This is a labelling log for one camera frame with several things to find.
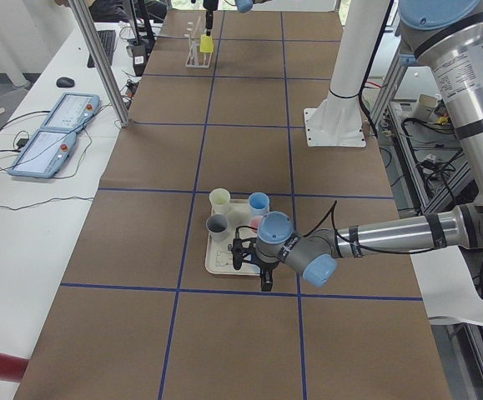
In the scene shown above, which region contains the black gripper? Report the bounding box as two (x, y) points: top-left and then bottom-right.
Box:
(229, 235), (274, 292)
(203, 0), (219, 37)

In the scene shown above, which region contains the yellow plastic cup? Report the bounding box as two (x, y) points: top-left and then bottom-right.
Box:
(199, 33), (214, 54)

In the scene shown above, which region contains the pink plastic cup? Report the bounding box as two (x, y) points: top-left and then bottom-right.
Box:
(249, 215), (263, 233)

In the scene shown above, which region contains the grey plastic cup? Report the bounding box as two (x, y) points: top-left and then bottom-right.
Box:
(206, 214), (229, 243)

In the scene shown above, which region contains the blue plastic cup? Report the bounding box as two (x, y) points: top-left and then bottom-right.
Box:
(248, 192), (270, 217)

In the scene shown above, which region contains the pale green plastic cup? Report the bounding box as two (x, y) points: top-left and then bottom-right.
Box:
(209, 187), (231, 215)

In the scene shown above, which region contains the white bear tray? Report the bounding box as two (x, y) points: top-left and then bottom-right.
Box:
(204, 198), (260, 277)

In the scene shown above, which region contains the black keyboard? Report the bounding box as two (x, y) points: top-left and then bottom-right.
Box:
(97, 29), (117, 66)

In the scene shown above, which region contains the black computer mouse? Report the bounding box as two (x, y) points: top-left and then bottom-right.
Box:
(56, 77), (75, 88)

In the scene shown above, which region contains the upper teach pendant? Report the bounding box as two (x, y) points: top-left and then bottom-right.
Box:
(40, 92), (100, 133)

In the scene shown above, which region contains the teach pendant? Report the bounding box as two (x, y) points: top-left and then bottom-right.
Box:
(7, 129), (77, 179)
(40, 92), (100, 133)

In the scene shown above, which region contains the white chair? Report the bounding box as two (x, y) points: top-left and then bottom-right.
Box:
(411, 246), (483, 327)

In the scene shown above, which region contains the lower teach pendant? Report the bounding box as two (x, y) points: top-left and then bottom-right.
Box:
(7, 129), (77, 179)

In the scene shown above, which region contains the white wire cup rack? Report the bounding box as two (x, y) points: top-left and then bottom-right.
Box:
(184, 17), (213, 68)

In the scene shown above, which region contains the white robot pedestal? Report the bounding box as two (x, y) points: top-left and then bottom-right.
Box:
(304, 0), (392, 148)

